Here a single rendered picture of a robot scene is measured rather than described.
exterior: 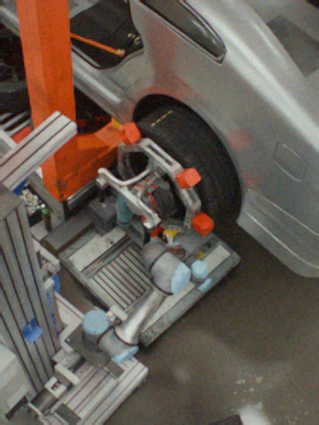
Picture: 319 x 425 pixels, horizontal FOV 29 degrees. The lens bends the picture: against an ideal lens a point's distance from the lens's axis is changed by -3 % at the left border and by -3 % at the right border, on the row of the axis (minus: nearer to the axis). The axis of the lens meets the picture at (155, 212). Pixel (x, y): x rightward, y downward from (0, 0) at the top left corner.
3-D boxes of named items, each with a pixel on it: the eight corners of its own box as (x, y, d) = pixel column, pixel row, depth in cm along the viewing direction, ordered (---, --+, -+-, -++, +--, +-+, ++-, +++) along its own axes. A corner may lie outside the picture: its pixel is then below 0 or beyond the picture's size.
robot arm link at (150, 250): (125, 254, 262) (166, 256, 307) (144, 271, 258) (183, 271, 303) (141, 231, 260) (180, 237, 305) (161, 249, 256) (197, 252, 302)
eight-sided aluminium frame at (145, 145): (194, 241, 347) (205, 185, 301) (185, 249, 345) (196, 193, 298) (125, 179, 366) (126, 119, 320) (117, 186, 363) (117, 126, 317)
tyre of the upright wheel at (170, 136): (179, 194, 385) (257, 216, 333) (151, 217, 376) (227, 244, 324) (137, 100, 354) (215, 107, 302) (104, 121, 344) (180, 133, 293)
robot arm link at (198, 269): (182, 263, 293) (182, 271, 303) (200, 278, 289) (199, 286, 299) (194, 251, 295) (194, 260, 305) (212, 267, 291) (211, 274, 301)
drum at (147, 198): (170, 197, 337) (172, 182, 325) (141, 221, 329) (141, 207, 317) (152, 181, 342) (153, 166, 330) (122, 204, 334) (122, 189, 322)
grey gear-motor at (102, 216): (154, 210, 415) (157, 179, 385) (105, 249, 398) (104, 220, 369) (135, 193, 421) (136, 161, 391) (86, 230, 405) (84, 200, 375)
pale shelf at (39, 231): (62, 225, 367) (62, 223, 364) (40, 243, 360) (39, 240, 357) (18, 180, 381) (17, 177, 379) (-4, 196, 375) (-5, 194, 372)
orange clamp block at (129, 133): (142, 137, 321) (134, 121, 318) (131, 145, 318) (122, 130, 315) (136, 137, 327) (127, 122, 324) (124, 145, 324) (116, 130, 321)
